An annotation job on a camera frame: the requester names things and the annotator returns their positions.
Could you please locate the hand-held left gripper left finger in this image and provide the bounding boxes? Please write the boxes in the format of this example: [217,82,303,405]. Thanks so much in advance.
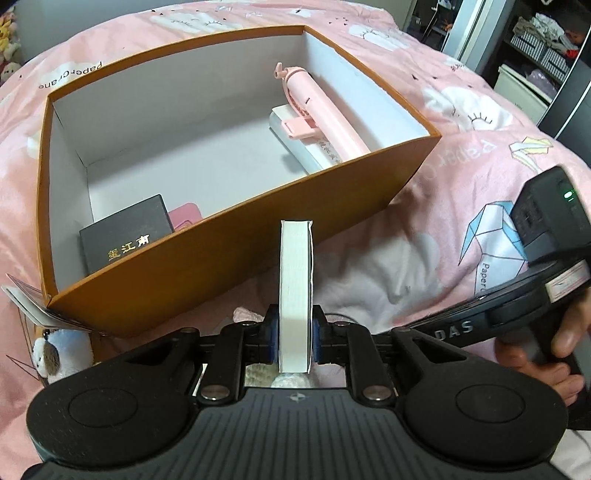
[99,305,281,405]

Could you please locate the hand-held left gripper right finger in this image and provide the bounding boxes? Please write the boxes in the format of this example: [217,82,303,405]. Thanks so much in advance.
[311,305,469,405]

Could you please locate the orange cardboard box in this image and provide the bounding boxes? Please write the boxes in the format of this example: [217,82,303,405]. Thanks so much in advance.
[36,24,441,337]

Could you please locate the pink card holder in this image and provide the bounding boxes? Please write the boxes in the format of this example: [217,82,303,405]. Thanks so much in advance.
[167,202,204,233]

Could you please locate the black gift box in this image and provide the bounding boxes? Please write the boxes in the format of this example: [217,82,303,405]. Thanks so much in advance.
[79,194,175,273]

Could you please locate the long white box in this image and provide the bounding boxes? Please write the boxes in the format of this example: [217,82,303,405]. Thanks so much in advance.
[269,104,345,176]

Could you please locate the sailor duck plush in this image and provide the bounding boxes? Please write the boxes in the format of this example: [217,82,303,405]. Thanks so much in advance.
[31,327,95,385]

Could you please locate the pink handheld fan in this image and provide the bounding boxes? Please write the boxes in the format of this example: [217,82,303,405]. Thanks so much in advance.
[274,62,372,162]

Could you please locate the person's right hand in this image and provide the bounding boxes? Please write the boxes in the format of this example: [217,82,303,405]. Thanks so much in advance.
[496,284,591,411]

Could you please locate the dark shelf unit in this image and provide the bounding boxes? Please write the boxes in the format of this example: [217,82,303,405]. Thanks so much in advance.
[538,28,591,153]

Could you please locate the pink printed duvet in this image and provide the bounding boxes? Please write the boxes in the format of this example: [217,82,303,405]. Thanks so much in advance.
[0,0,591,480]

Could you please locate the patterned storage baskets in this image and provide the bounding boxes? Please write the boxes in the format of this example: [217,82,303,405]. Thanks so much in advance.
[512,14,575,80]

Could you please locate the hanging column of plush toys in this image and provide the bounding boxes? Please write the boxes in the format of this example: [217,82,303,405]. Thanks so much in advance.
[0,14,24,84]

